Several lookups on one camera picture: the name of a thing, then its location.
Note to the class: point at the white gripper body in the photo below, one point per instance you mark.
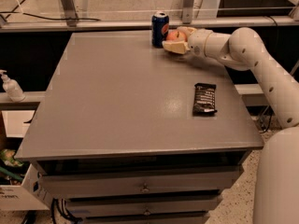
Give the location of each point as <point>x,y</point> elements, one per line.
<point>197,42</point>

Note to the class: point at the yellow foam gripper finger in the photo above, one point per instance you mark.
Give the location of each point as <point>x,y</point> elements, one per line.
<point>178,47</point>
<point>187,31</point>

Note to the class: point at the red orange apple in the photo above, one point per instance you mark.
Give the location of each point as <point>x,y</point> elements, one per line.
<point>176,35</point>

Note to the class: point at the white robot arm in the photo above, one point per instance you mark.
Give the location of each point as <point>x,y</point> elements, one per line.
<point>276,198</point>

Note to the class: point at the blue pepsi can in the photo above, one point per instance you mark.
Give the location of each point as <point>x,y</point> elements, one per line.
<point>159,28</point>

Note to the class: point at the black snack bar wrapper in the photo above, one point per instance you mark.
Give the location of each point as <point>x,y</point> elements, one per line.
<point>204,103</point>

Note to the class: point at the grey drawer cabinet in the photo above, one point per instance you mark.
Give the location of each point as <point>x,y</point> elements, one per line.
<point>117,114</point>

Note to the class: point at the top drawer metal knob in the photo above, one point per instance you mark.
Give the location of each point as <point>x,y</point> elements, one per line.
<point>145,188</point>

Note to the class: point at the drawer metal knob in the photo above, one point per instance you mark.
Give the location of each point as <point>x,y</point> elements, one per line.
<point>147,212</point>
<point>145,188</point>

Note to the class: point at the white pump bottle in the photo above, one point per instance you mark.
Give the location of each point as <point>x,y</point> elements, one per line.
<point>12,87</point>

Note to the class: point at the green snack bag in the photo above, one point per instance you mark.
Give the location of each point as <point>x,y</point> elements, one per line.
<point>7,157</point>

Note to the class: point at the white cardboard box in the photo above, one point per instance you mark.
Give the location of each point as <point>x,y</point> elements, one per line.
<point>28,194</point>

